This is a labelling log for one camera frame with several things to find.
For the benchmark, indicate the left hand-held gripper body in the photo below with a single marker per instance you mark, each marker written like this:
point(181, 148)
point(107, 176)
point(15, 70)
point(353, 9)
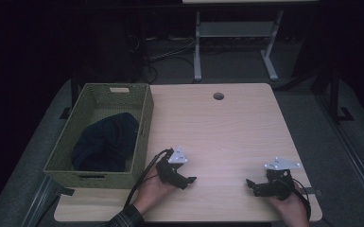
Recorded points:
point(168, 171)

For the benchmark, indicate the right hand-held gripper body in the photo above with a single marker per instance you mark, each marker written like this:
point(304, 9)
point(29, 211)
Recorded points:
point(279, 186)

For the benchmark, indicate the dark navy garment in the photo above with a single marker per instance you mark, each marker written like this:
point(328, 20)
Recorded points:
point(104, 142)

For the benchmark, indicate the green woven basket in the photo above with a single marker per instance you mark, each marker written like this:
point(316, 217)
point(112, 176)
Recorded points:
point(62, 136)

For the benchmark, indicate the person's left hand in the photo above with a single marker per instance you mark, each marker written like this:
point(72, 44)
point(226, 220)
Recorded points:
point(151, 194)

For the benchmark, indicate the person's right hand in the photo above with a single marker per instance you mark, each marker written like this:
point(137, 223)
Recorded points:
point(291, 211)

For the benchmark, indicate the black tape strip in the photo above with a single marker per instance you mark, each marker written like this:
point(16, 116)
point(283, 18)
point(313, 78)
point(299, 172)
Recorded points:
point(312, 191)
point(65, 190)

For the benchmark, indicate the black metal stand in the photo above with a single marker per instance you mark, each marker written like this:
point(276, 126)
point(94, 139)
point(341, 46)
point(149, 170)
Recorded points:
point(74, 88)
point(335, 94)

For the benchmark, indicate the metal floor rail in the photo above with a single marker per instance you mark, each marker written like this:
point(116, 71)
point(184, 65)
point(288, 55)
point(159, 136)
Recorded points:
point(39, 201)
point(353, 157)

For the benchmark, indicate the white metal desk frame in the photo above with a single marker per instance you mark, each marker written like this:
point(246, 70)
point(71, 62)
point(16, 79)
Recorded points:
point(234, 29)

